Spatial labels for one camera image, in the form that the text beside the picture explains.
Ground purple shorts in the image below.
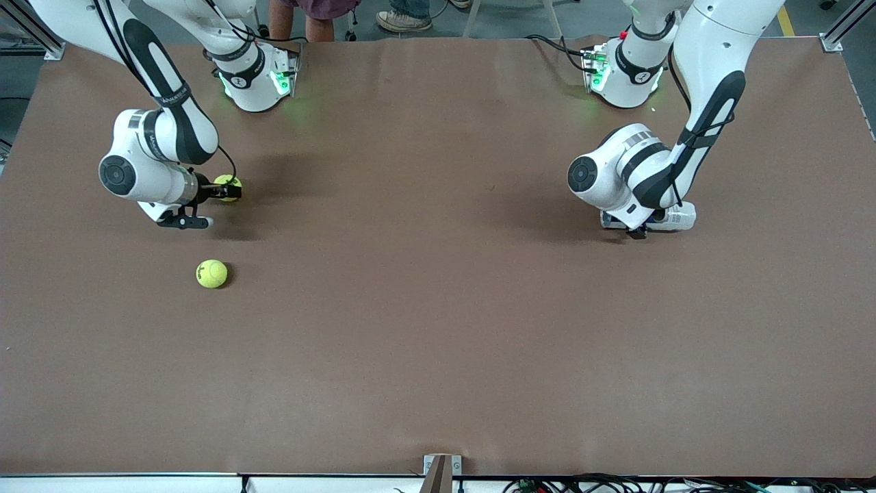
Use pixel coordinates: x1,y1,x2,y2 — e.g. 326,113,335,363
279,0,361,20

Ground brown wooden post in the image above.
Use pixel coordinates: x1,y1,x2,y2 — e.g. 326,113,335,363
419,455,452,493

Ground tangled cable bundle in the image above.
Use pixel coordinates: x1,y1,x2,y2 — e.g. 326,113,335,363
503,474,876,493

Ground black arm base cable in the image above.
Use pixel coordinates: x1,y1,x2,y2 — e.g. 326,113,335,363
241,22,309,43
526,34,593,73

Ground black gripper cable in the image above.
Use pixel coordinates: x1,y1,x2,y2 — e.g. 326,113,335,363
667,48,736,206
96,0,238,183

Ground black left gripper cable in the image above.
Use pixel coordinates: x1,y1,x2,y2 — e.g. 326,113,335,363
667,48,736,206

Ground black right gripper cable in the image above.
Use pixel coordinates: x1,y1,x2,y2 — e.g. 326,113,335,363
96,0,238,183

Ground brown table cover sheet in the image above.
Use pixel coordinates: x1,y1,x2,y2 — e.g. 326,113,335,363
0,36,876,478

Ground clear tennis ball can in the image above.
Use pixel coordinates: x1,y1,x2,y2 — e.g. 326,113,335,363
600,201,697,233

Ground bare person leg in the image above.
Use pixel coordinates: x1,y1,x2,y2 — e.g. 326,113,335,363
269,0,291,42
305,15,336,43

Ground small metal bracket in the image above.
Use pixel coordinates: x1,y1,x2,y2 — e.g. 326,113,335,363
423,454,463,477

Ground white table edge rail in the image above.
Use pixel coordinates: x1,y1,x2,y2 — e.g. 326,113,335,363
0,474,876,493

